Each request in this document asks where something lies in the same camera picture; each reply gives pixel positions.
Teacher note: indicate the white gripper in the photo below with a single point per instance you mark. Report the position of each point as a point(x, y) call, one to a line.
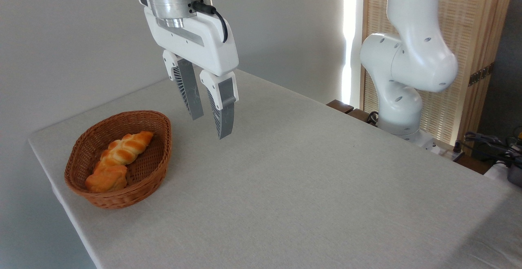
point(204, 45)

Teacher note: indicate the small twisted bread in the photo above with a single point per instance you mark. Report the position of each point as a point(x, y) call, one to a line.
point(104, 179)

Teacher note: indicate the long braided bread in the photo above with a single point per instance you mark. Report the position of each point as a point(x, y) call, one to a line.
point(122, 148)

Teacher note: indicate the brown wicker basket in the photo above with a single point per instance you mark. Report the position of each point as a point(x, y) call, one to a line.
point(149, 165)

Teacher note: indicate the dark brown wooden block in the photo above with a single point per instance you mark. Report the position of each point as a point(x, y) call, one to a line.
point(359, 115)
point(339, 106)

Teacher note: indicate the grey tablecloth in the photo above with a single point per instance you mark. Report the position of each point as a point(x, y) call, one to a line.
point(310, 187)

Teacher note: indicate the white power strip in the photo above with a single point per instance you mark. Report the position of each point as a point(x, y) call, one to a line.
point(446, 151)

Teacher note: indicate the brass screen hinge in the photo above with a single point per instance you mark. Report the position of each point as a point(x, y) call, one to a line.
point(481, 74)

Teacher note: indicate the wooden folding screen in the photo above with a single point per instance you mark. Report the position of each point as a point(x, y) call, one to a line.
point(473, 16)

